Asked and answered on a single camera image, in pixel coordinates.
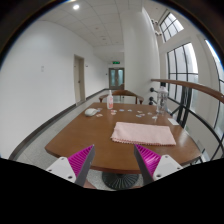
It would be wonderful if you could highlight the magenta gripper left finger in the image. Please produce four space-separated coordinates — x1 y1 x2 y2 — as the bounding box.
47 145 95 187

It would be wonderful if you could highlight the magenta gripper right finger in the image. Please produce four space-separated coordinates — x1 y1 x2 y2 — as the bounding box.
134 144 182 185

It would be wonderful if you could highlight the pink towel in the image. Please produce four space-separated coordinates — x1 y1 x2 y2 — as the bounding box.
111 122 176 146

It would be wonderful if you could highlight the brown wooden table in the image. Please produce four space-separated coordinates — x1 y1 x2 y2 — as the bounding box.
45 102 201 174

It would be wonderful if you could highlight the white card on table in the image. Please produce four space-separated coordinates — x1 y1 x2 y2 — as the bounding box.
168 118 179 126

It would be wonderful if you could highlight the white computer mouse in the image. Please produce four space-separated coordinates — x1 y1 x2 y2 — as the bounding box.
85 108 98 117

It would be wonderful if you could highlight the clear water bottle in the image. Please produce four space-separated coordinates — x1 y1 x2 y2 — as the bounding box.
156 86 168 114

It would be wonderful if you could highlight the white sanitizer bottle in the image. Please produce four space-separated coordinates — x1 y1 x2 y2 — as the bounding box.
107 90 113 109

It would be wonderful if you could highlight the wooden chair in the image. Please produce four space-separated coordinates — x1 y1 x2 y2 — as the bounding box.
99 90 144 104

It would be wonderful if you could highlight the wooden stair handrail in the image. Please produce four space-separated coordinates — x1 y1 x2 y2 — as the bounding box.
152 79 224 104

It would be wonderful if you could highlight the double door at corridor end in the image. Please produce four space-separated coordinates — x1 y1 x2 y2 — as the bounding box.
109 68 124 90

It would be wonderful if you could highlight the side door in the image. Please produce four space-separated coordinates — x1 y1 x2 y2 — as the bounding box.
74 55 85 105

